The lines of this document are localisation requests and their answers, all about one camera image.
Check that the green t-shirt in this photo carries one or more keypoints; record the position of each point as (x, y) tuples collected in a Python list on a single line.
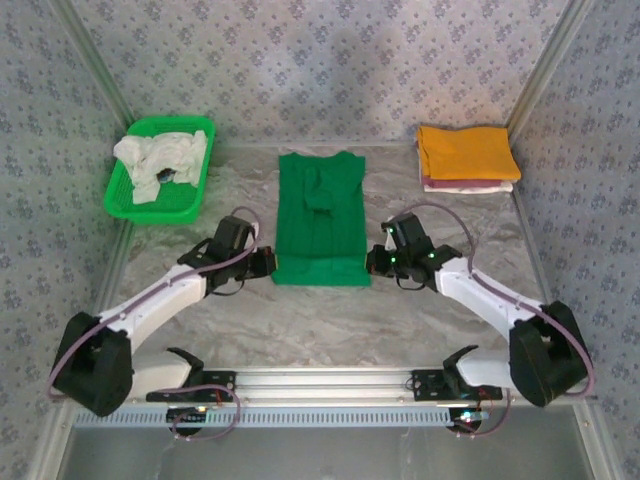
[(320, 225)]

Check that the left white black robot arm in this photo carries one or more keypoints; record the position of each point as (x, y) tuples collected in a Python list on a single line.
[(155, 300)]

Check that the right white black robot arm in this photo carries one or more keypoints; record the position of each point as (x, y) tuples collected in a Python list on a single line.
[(480, 295)]

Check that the pink white folded cloths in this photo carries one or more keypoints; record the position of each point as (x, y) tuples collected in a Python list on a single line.
[(470, 190)]

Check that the folded orange t-shirt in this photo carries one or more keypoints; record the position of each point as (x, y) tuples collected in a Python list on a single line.
[(465, 150)]

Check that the green plastic basket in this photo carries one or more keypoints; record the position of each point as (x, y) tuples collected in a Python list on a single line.
[(120, 205)]

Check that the crumpled white t-shirt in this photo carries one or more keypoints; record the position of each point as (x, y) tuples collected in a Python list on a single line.
[(150, 155)]

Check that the left small circuit board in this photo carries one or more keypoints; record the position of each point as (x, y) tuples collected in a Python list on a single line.
[(187, 414)]

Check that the small circuit board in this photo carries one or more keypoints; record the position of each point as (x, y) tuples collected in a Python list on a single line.
[(187, 414), (470, 416)]

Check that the right small circuit board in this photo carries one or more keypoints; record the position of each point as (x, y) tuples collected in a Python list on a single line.
[(470, 416)]

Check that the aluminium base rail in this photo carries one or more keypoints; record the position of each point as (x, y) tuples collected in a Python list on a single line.
[(325, 385)]

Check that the aluminium frame post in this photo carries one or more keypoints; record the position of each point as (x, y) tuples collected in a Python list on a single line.
[(547, 65), (95, 65)]

